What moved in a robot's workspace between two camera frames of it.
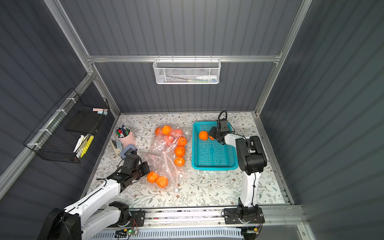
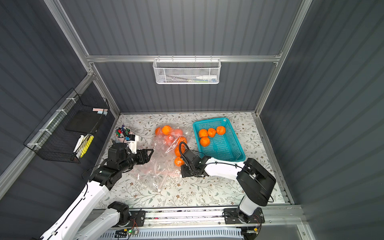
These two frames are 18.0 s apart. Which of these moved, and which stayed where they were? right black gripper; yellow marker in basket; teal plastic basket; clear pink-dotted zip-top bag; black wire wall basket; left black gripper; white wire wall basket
Moved: clear pink-dotted zip-top bag; left black gripper; right black gripper
Stayed: teal plastic basket; yellow marker in basket; white wire wall basket; black wire wall basket
